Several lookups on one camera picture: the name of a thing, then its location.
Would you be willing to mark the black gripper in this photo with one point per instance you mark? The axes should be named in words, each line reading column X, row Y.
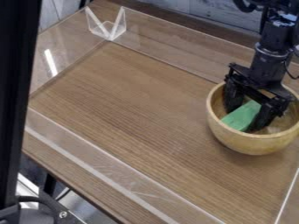
column 260, row 83

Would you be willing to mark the green rectangular block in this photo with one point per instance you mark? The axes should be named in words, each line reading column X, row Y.
column 242, row 116

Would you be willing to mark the brown wooden bowl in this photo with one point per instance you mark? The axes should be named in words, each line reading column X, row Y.
column 271, row 139

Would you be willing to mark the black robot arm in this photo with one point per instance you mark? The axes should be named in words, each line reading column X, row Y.
column 279, row 22

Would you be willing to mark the black table leg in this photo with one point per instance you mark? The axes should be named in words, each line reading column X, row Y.
column 50, row 185

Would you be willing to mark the clear acrylic tray wall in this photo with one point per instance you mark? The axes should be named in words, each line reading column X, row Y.
column 116, row 124

